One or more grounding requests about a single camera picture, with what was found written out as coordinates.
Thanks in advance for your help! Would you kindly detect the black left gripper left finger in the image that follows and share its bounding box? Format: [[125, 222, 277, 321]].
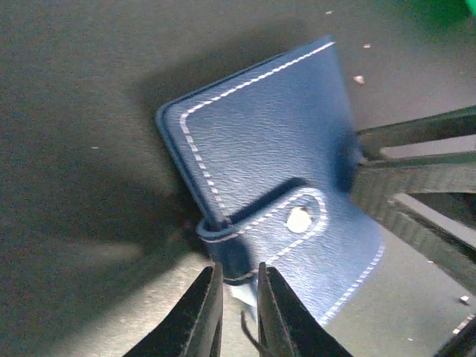
[[125, 263, 223, 357]]

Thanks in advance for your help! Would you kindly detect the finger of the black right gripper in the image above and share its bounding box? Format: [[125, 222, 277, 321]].
[[358, 106, 475, 149], [352, 152, 475, 293]]

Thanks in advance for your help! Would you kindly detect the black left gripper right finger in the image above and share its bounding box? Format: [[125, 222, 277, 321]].
[[257, 263, 350, 357]]

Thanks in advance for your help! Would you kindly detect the blue leather card holder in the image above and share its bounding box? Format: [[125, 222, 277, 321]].
[[155, 36, 384, 325]]

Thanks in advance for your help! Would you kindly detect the green plastic bin left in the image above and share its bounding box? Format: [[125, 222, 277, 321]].
[[419, 0, 475, 28]]

